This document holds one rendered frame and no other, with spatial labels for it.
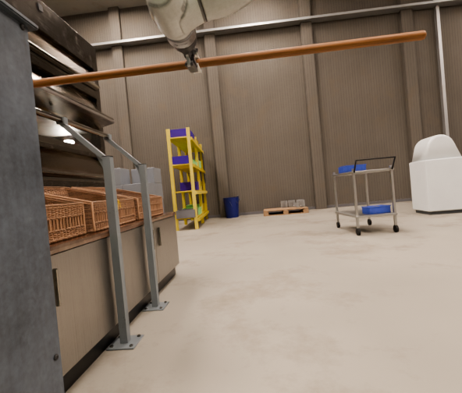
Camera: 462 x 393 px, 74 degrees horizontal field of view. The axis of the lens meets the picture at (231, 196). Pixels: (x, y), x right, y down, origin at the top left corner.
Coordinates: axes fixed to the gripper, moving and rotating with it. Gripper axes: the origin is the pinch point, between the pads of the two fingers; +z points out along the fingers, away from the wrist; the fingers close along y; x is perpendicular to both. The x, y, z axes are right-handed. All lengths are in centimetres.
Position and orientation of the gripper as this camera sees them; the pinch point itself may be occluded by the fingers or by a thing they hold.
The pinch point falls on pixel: (195, 63)
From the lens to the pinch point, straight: 122.1
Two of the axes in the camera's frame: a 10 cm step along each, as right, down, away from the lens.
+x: 9.9, -0.9, -0.8
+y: 0.9, 10.0, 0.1
